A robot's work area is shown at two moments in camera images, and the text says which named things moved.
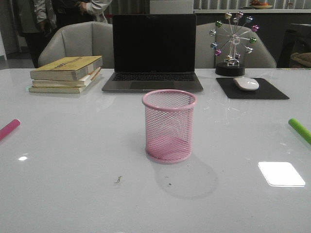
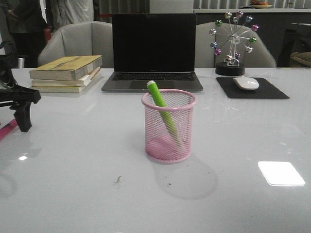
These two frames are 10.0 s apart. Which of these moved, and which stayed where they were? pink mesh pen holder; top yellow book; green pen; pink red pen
Moved: green pen
Stayed: pink mesh pen holder; pink red pen; top yellow book
